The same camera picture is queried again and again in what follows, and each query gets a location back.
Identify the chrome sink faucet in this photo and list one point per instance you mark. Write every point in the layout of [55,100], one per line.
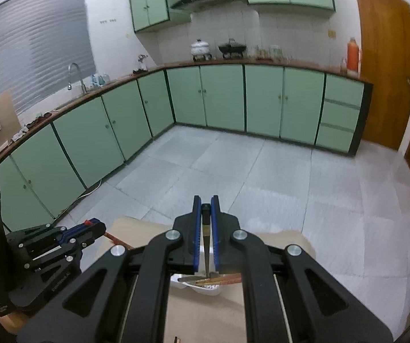
[75,75]

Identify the green lower kitchen cabinets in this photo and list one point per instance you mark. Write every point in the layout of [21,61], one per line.
[45,171]

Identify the red patterned wooden chopstick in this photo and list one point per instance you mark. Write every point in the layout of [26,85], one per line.
[236,279]

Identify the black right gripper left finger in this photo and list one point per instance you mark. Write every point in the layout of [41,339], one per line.
[123,295]

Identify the left white plastic container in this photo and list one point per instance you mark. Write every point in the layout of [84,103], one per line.
[209,290]

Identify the grey window blind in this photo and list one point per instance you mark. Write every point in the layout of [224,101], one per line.
[38,40]

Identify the red orange chopstick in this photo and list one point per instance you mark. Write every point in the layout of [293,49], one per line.
[117,241]

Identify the glass jars on counter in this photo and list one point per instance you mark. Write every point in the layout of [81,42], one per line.
[272,52]

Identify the white cooking pot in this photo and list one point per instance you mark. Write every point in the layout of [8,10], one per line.
[200,51]

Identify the orange thermos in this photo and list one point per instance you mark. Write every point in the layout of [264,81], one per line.
[353,55]

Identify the light wooden chopstick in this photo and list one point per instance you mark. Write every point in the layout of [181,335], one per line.
[220,279]

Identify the plain wooden chopstick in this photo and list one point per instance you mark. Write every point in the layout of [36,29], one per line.
[191,279]

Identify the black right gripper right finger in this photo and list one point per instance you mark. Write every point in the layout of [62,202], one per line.
[288,295]

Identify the black wok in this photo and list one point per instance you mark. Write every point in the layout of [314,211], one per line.
[232,49]

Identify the black chopstick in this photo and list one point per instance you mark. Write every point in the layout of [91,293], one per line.
[206,225]

